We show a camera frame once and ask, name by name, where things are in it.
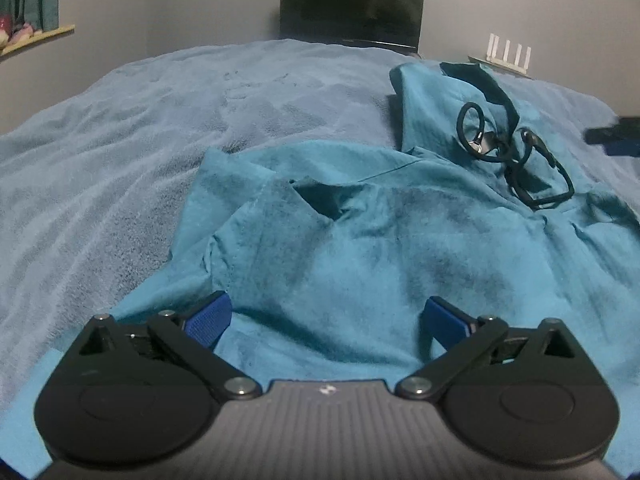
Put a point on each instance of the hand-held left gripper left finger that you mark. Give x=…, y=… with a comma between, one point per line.
x=210, y=320

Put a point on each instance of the white router with antennas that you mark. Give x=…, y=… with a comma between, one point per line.
x=510, y=55

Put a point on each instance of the wooden window sill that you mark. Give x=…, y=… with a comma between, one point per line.
x=40, y=37

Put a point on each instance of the light blue fleece blanket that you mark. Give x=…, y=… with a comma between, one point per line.
x=150, y=135

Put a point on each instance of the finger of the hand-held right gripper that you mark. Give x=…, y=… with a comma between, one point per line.
x=615, y=132
x=625, y=149

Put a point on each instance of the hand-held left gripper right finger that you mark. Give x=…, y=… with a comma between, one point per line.
x=445, y=321

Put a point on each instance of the teal zip jacket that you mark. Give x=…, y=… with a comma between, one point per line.
x=375, y=260

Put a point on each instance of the pink object on sill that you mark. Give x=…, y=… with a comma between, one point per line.
x=15, y=30

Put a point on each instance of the black monitor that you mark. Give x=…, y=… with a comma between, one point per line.
x=350, y=5

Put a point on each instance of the white side shelf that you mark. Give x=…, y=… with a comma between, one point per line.
x=500, y=67

